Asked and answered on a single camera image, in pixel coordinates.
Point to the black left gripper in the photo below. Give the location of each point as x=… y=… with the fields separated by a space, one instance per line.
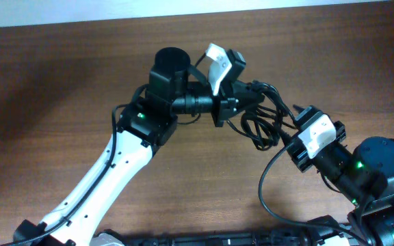
x=244 y=97

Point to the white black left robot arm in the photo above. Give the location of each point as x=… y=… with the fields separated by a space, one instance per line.
x=139 y=129

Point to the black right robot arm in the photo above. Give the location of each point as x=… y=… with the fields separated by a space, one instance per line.
x=365 y=176

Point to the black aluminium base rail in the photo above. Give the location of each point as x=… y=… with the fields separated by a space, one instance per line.
x=283 y=236

